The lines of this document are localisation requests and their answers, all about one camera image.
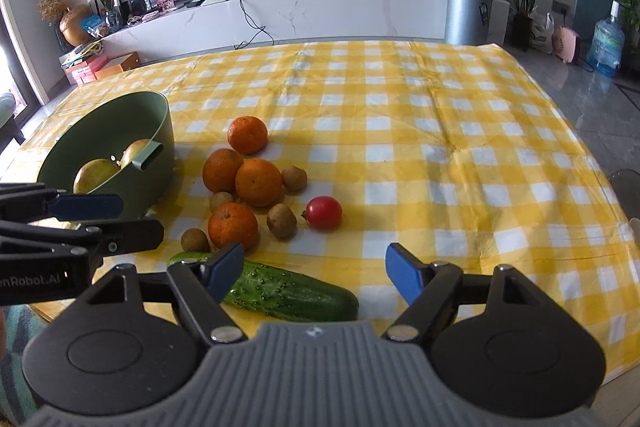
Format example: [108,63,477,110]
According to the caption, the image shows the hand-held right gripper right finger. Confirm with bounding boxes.
[382,243,548,343]

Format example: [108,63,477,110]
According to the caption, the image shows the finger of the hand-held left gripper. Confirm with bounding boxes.
[0,184,124,221]
[0,217,165,259]

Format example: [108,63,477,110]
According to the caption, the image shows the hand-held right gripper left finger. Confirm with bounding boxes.
[87,243,247,344]

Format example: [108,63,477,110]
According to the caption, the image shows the orange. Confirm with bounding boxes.
[235,158,284,208]
[227,116,269,156]
[208,202,260,253]
[202,148,245,194]

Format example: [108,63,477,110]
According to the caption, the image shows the brown longan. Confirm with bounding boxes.
[209,191,235,214]
[180,228,211,254]

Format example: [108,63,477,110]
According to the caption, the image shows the green cucumber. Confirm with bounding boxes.
[167,251,360,323]

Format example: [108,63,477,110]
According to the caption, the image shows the green colander bowl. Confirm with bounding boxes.
[36,91,176,220]

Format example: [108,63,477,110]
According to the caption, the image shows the yellow-green mango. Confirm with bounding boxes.
[73,159,121,195]

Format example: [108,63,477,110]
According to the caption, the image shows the green-red mango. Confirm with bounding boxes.
[120,138,153,168]

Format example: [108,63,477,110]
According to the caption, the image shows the brown kiwi near bowl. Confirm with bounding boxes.
[266,203,298,239]

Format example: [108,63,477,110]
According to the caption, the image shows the teal patterned cloth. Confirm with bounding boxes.
[0,304,48,427]

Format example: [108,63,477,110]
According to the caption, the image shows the red tomato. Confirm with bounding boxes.
[301,196,343,231]

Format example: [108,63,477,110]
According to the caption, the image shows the brown kiwi far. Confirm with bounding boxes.
[281,165,308,192]

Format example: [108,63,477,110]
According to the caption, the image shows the pink box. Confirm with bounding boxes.
[62,56,109,86]

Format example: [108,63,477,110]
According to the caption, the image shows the yellow checked tablecloth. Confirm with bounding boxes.
[15,38,640,380]

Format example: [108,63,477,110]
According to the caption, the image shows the orange cardboard box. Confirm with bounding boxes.
[97,51,143,78]

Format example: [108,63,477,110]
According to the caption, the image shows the golden vase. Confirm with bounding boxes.
[59,4,94,48]

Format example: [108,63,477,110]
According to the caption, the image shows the dried flowers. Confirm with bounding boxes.
[37,0,71,25]

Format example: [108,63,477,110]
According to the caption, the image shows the white marble cabinet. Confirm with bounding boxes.
[97,0,511,62]

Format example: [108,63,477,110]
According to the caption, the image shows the silver trash can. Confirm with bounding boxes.
[444,0,495,46]

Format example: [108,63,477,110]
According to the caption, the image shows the white bag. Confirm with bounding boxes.
[530,13,556,54]

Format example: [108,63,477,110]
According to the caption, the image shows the blue water jug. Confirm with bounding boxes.
[586,1,626,78]

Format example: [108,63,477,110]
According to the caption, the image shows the black cable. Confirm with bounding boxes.
[235,0,276,50]

